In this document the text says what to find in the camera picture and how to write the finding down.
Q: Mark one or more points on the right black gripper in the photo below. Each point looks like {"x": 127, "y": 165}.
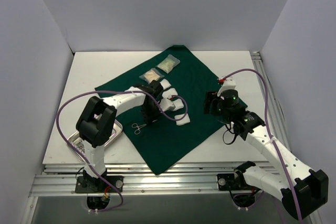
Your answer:
{"x": 209, "y": 102}

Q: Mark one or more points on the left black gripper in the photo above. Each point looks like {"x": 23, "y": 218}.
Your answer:
{"x": 150, "y": 114}

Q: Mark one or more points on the steel hemostat silver rings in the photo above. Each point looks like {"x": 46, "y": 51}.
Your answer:
{"x": 139, "y": 127}

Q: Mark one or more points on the white gauze pad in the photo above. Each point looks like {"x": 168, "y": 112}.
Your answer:
{"x": 182, "y": 119}
{"x": 178, "y": 104}
{"x": 165, "y": 84}
{"x": 170, "y": 93}

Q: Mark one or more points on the tan-filled clear plastic bag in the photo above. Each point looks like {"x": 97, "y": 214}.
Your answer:
{"x": 151, "y": 75}

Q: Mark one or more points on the green-filled clear plastic bag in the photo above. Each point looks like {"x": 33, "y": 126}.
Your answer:
{"x": 168, "y": 64}

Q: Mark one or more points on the steel surgical scissors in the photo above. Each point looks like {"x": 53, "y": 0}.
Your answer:
{"x": 79, "y": 146}

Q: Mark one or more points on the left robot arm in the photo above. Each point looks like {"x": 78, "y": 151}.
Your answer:
{"x": 97, "y": 120}

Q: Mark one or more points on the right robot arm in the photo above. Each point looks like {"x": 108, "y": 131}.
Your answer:
{"x": 300, "y": 189}

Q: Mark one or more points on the green surgical drape cloth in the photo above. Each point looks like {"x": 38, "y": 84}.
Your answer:
{"x": 163, "y": 143}

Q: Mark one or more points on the stainless steel instrument tray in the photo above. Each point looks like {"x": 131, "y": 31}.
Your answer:
{"x": 116, "y": 132}

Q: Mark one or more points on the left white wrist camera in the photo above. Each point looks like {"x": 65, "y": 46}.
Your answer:
{"x": 167, "y": 104}

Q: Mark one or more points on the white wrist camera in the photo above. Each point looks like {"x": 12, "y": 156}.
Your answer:
{"x": 167, "y": 104}
{"x": 226, "y": 84}

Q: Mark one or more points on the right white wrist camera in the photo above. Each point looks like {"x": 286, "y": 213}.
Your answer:
{"x": 226, "y": 84}

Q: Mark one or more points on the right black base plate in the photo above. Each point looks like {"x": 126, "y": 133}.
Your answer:
{"x": 233, "y": 181}

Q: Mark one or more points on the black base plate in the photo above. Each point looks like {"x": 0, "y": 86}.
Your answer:
{"x": 96, "y": 185}
{"x": 233, "y": 181}

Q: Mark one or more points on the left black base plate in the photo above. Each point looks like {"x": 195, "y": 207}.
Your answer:
{"x": 96, "y": 185}

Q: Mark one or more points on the aluminium rail frame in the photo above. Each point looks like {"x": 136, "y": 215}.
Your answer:
{"x": 185, "y": 193}

